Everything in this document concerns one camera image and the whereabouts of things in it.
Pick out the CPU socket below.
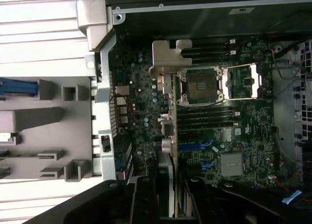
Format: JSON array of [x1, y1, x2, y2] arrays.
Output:
[[176, 66, 225, 105]]

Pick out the open black PC case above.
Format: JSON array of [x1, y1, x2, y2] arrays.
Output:
[[75, 0, 312, 224]]

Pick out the metal disk bay cage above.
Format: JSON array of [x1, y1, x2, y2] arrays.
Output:
[[292, 38, 312, 161]]

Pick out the silver finned heatsink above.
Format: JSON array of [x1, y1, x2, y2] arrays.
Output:
[[220, 153, 245, 178]]

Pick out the blue expansion slot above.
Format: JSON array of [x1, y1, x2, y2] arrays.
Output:
[[177, 142, 215, 152]]

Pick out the metal socket cover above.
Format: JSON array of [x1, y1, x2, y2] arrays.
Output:
[[220, 62, 263, 101]]

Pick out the green motherboard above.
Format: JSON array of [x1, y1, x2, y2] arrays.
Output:
[[109, 33, 276, 185]]

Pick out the blue flat wire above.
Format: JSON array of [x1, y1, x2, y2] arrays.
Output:
[[282, 189, 305, 205]]

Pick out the grey case corner bracket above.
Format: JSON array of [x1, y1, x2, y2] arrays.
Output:
[[76, 0, 116, 53]]

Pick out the grey parts rack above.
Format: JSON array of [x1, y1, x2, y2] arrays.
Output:
[[0, 76, 98, 181]]

